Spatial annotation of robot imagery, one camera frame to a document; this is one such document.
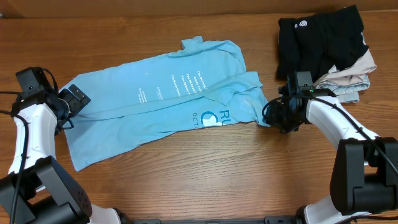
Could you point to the light blue printed t-shirt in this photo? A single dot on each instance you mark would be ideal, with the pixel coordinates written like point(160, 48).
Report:
point(203, 85)

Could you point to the black folded garment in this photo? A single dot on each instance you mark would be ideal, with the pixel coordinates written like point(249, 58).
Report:
point(316, 43)

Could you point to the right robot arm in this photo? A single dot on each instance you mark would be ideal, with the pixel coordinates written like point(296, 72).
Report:
point(363, 183)

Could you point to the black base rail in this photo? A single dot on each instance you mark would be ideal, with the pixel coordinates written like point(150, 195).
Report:
point(214, 221)

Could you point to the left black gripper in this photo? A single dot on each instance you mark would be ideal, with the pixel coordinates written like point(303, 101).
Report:
point(74, 98)

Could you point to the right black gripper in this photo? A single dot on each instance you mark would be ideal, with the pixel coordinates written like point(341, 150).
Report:
point(275, 121)

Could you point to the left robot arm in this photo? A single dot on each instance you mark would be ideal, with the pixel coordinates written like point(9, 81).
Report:
point(37, 188)

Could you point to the beige folded garment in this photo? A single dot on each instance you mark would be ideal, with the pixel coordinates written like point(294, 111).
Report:
point(351, 75)

